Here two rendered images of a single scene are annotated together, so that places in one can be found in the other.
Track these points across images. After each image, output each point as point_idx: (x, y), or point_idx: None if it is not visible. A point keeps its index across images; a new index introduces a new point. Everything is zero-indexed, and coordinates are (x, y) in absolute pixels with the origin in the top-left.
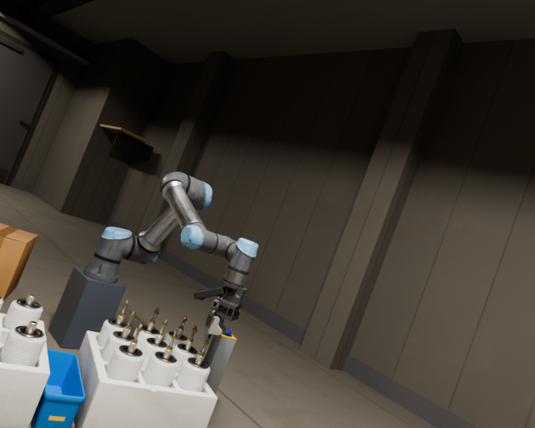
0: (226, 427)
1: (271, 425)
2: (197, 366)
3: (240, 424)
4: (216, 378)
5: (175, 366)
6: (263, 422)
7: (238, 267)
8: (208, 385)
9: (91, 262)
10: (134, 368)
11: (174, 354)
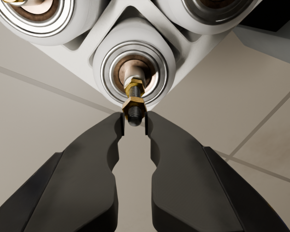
0: (229, 82)
1: (289, 119)
2: (105, 89)
3: (258, 91)
4: (280, 53)
5: (41, 44)
6: None
7: None
8: (263, 41)
9: None
10: None
11: None
